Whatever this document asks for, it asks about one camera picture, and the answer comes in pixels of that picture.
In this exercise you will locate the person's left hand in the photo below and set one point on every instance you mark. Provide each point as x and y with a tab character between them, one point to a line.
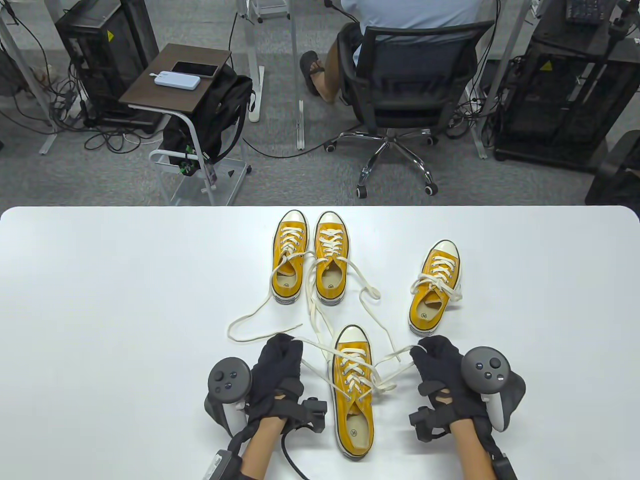
275	380

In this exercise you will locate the person's right hand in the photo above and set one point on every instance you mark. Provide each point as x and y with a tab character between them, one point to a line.
440	365

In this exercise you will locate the yellow sneaker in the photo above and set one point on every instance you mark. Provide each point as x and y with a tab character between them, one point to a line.
352	372

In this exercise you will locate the white shoe lace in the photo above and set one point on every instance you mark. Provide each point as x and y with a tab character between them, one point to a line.
289	245
436	284
331	245

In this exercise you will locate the person's left forearm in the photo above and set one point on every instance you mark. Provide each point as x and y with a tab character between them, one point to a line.
262	450

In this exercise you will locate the person's right forearm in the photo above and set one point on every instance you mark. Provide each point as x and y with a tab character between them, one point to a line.
475	450

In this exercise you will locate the dark grey handheld controller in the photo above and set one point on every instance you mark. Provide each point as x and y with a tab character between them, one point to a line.
486	369
229	378

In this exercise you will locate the green backpack charm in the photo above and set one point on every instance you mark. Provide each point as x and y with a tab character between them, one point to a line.
187	165

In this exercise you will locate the white desk leg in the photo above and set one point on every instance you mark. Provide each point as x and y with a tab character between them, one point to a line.
479	135
48	143
300	125
252	50

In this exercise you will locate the black mesh office chair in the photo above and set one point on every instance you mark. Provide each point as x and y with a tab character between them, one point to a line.
410	112

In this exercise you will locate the black backpack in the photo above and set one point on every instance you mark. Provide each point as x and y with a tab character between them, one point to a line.
220	115

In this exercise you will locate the brown top side table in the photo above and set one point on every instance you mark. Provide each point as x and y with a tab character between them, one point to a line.
165	95

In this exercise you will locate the pale blue power bank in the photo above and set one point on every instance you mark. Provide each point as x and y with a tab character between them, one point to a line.
176	81

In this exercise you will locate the black smartphone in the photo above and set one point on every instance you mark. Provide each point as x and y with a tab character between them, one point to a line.
195	69

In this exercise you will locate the black computer tower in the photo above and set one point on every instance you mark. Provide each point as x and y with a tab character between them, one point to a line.
110	55

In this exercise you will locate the white rolling cart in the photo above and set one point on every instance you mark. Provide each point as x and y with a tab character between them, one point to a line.
270	7

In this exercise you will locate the black keyboard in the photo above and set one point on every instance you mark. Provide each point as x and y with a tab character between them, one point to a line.
585	12

